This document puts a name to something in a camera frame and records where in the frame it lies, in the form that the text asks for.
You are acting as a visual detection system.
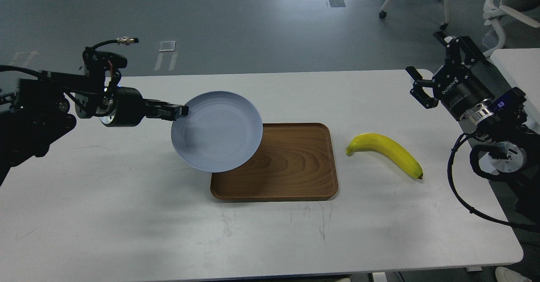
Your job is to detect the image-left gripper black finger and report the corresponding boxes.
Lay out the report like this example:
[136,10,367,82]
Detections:
[143,99,189,122]

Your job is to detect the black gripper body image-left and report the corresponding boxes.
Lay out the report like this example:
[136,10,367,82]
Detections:
[100,87,145,127]

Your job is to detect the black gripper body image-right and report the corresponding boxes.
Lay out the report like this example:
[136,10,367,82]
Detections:
[432,65,494,122]

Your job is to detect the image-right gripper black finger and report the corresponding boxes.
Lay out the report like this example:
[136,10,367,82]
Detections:
[405,66,439,109]
[433,31,486,66]

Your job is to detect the yellow banana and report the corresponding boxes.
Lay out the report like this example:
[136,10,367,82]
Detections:
[345,133,424,179]

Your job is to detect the light blue plate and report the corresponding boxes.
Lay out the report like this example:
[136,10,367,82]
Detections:
[170,91,264,173]

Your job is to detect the black robot arm image-left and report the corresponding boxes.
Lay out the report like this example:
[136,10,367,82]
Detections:
[0,36,189,181]

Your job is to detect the white floor tape marks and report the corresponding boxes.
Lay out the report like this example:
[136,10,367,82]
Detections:
[154,40,178,72]

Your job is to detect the white office chair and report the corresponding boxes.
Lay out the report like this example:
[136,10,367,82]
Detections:
[483,0,540,58]

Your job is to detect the brown wooden tray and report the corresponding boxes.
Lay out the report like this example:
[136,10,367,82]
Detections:
[210,122,339,202]

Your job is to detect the white shoe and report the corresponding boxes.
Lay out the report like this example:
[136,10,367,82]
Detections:
[494,266,532,282]

